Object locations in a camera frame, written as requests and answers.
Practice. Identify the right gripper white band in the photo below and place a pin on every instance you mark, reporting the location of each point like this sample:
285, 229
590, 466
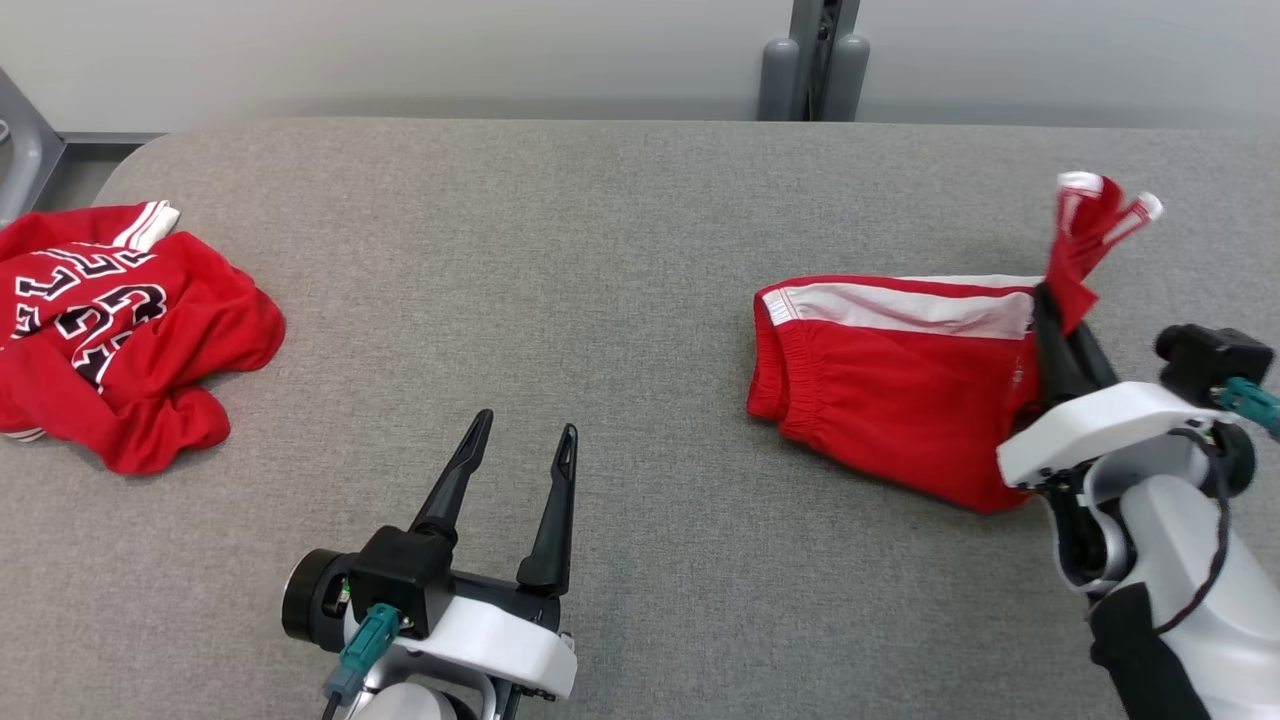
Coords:
1100, 425

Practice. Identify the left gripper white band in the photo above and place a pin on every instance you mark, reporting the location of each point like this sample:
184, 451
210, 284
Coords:
500, 650

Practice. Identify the red shorts white stripe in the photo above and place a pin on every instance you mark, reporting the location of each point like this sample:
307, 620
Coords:
900, 400

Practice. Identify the red jersey black white lettering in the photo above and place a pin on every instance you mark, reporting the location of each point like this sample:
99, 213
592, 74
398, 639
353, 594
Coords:
200, 330

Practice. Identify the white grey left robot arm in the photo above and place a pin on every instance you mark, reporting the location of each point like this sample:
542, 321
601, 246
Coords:
410, 705

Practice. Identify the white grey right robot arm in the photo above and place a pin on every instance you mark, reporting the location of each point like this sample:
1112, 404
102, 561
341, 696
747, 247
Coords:
1170, 530

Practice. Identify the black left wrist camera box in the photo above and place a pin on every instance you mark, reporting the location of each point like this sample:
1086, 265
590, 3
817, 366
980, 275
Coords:
400, 580

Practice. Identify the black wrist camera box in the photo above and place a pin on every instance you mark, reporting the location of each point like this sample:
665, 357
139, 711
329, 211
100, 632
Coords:
400, 580
1215, 360

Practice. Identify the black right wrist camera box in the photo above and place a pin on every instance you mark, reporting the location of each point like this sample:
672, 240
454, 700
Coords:
1215, 360

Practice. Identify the teal right camera connector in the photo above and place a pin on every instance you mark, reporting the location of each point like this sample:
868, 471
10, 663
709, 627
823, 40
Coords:
1255, 400

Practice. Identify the teal camera connector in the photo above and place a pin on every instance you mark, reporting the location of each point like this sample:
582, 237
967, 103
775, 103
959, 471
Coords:
365, 645
1255, 400

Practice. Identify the teal left camera connector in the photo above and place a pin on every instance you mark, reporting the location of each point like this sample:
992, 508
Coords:
365, 645

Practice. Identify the grey cylindrical post foot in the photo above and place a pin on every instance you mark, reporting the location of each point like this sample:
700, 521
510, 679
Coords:
848, 80
777, 85

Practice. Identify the grey metal post base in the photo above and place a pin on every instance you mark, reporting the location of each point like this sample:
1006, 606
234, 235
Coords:
800, 15

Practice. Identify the grey partition post with foot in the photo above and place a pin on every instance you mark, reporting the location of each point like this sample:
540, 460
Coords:
30, 150

